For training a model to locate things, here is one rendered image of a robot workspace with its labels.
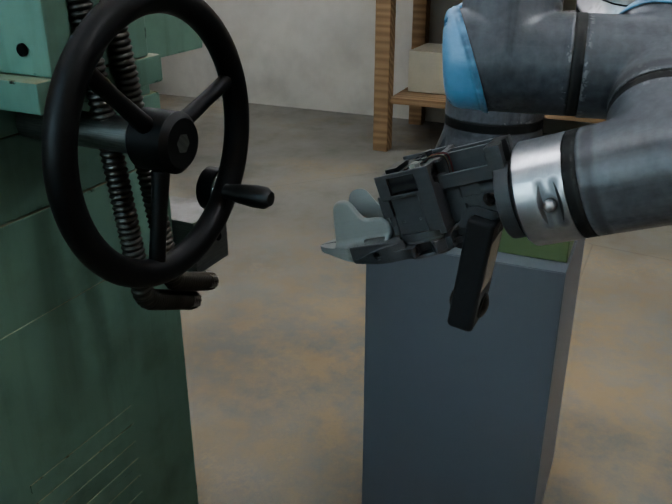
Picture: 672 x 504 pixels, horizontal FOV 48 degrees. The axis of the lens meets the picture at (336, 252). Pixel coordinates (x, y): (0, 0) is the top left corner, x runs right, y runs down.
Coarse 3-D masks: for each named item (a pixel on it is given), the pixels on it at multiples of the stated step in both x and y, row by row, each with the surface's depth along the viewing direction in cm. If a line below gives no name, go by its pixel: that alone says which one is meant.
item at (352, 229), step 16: (336, 208) 71; (352, 208) 70; (336, 224) 72; (352, 224) 71; (368, 224) 70; (384, 224) 69; (336, 240) 73; (352, 240) 72; (368, 240) 71; (384, 240) 70; (336, 256) 73
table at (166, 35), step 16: (144, 16) 93; (160, 16) 96; (160, 32) 96; (176, 32) 99; (192, 32) 102; (160, 48) 97; (176, 48) 100; (192, 48) 103; (144, 64) 81; (160, 64) 83; (0, 80) 70; (16, 80) 69; (32, 80) 69; (48, 80) 70; (112, 80) 77; (144, 80) 81; (160, 80) 84; (0, 96) 71; (16, 96) 70; (32, 96) 69; (32, 112) 70
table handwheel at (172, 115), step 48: (144, 0) 65; (192, 0) 71; (96, 48) 61; (48, 96) 60; (240, 96) 82; (48, 144) 60; (96, 144) 75; (144, 144) 70; (192, 144) 73; (240, 144) 84; (48, 192) 62; (96, 240) 65; (192, 240) 80
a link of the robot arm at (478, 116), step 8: (448, 104) 115; (448, 112) 115; (456, 112) 113; (464, 112) 112; (472, 112) 111; (480, 112) 110; (488, 112) 110; (496, 112) 109; (504, 112) 109; (512, 112) 109; (464, 120) 112; (472, 120) 111; (480, 120) 111; (488, 120) 110; (496, 120) 110; (504, 120) 110; (512, 120) 110; (520, 120) 110; (528, 120) 111; (536, 120) 112
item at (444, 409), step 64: (448, 256) 112; (512, 256) 111; (576, 256) 120; (384, 320) 121; (512, 320) 112; (384, 384) 126; (448, 384) 121; (512, 384) 116; (384, 448) 131; (448, 448) 126; (512, 448) 121
